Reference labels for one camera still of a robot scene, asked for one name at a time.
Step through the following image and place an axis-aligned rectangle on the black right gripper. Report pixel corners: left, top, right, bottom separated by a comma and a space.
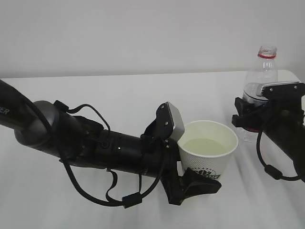
232, 97, 305, 132

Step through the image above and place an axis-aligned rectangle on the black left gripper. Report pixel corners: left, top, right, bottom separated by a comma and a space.
141, 120, 222, 205

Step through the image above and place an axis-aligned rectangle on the white paper cup green logo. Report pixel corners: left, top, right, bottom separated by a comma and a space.
178, 120, 239, 180

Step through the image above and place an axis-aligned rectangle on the clear water bottle red label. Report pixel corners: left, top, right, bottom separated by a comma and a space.
242, 45, 279, 143

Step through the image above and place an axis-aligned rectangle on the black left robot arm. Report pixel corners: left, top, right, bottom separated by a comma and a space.
0, 82, 221, 208

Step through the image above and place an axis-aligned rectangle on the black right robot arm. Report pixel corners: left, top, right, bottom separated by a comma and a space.
232, 97, 305, 181

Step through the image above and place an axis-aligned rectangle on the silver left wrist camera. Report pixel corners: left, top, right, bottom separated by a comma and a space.
155, 102, 184, 142

